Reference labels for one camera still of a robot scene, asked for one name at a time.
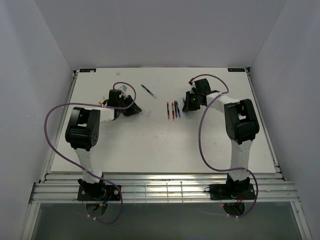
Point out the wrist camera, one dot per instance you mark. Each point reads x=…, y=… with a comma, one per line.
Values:
x=192, y=86
x=123, y=89

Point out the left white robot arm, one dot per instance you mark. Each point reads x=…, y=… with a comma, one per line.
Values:
x=82, y=132

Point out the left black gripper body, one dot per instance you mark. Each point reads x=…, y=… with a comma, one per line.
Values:
x=123, y=105

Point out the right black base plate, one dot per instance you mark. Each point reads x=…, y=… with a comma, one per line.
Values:
x=223, y=192

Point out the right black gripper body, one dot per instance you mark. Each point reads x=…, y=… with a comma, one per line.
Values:
x=194, y=102

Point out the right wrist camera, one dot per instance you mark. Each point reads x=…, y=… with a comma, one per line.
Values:
x=192, y=86

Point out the dark blue pen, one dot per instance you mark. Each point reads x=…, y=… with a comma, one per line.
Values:
x=175, y=110

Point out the aluminium frame rails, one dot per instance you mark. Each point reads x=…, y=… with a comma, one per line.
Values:
x=161, y=188

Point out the orange red pen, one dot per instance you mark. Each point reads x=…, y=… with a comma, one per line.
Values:
x=173, y=111

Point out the green pen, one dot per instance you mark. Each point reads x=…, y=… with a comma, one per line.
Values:
x=148, y=91

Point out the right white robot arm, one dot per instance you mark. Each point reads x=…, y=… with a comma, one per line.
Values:
x=241, y=126

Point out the right blue label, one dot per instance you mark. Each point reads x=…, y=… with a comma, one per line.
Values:
x=236, y=70

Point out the left blue label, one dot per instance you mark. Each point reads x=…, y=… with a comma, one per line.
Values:
x=87, y=70

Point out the blue label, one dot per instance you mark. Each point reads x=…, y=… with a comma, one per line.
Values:
x=87, y=70
x=236, y=70

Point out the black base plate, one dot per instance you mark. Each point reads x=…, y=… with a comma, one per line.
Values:
x=223, y=192
x=99, y=193

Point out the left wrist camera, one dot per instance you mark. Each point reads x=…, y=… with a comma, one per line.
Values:
x=123, y=89

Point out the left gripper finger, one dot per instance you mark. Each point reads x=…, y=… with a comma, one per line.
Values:
x=133, y=110
x=131, y=103

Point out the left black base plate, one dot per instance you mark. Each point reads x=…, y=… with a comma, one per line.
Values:
x=99, y=193

